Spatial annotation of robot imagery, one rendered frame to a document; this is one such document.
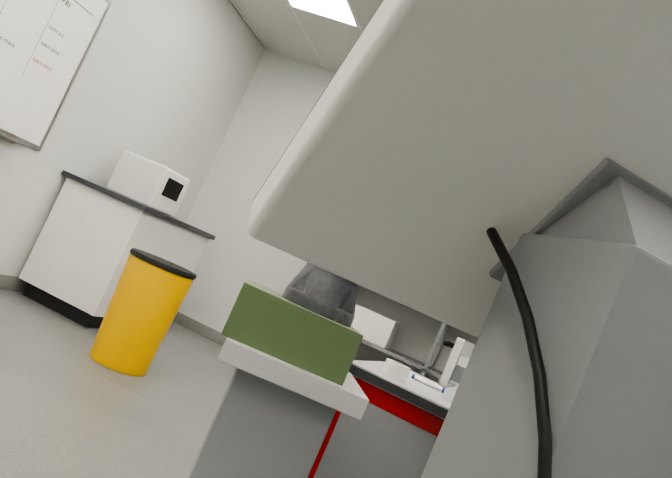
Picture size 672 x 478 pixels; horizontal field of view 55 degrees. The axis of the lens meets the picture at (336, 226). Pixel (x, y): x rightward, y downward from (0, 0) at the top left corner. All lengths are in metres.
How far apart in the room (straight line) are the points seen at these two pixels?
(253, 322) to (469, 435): 0.77
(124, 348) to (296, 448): 2.67
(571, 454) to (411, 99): 0.24
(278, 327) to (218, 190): 5.26
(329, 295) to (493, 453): 0.83
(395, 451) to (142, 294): 2.36
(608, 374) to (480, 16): 0.23
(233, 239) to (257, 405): 5.07
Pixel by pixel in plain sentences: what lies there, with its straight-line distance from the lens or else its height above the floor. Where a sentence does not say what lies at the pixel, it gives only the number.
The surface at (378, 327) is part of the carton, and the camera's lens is 5.33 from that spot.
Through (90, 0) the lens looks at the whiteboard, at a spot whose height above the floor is 1.96.
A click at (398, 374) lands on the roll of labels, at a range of 1.77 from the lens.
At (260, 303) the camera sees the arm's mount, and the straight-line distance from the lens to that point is 1.20.
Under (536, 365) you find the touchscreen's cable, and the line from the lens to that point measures 0.43.
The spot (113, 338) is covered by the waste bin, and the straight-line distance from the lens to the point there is 3.87.
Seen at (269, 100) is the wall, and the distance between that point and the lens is 6.53.
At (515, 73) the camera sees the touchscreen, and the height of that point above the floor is 1.09.
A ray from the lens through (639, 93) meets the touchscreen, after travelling 0.48.
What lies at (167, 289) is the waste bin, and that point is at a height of 0.53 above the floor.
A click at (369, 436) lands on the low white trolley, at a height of 0.61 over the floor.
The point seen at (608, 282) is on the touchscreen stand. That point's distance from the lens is 0.43.
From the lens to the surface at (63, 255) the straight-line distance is 4.80.
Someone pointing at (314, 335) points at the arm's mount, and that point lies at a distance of 1.21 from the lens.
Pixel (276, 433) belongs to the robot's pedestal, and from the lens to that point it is 1.25.
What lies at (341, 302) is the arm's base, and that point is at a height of 0.90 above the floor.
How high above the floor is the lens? 0.92
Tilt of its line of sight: 5 degrees up
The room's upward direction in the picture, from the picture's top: 24 degrees clockwise
